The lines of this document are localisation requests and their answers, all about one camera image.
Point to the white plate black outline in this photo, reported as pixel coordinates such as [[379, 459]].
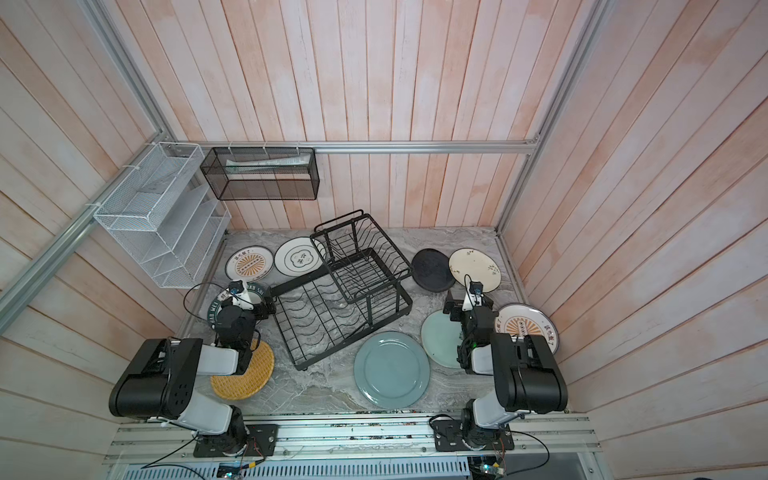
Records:
[[299, 256]]

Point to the black wire dish rack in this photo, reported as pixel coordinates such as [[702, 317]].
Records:
[[356, 290]]

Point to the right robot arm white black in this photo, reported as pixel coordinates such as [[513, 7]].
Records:
[[515, 346]]

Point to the black mesh wall basket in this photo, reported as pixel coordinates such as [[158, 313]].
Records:
[[262, 173]]

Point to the orange sunburst plate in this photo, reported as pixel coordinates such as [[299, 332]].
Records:
[[519, 320], [249, 264]]

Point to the black round plate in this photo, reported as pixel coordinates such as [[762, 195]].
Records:
[[430, 270]]

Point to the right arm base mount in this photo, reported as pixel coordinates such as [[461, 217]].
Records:
[[451, 435]]

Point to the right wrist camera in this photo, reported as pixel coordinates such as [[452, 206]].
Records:
[[476, 291]]

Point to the aluminium front rail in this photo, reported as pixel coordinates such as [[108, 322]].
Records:
[[339, 436]]

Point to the orange sunburst plate left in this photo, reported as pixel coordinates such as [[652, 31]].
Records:
[[249, 264]]

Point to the cream floral plate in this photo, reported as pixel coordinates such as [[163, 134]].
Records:
[[477, 265]]

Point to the yellow woven round mat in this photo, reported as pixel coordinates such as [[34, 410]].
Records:
[[256, 376]]

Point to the light green flower plate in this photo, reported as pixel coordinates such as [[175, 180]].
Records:
[[440, 338]]

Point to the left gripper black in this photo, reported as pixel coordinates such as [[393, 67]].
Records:
[[258, 306]]

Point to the white wire mesh shelf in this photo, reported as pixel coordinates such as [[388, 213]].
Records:
[[167, 222]]

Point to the dark green rim plate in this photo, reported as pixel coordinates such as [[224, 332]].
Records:
[[219, 300]]

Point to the horizontal aluminium wall rail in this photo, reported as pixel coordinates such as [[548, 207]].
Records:
[[384, 147]]

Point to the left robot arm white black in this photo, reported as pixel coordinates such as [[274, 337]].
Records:
[[189, 384]]

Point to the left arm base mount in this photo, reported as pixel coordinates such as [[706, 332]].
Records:
[[249, 440]]

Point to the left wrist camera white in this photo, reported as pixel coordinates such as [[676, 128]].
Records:
[[238, 291]]

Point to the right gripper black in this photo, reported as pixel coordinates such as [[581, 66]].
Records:
[[455, 306]]

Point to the large teal green plate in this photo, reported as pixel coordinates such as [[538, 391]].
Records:
[[392, 370]]

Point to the orange sunburst plate right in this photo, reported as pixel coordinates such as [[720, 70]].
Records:
[[519, 320]]

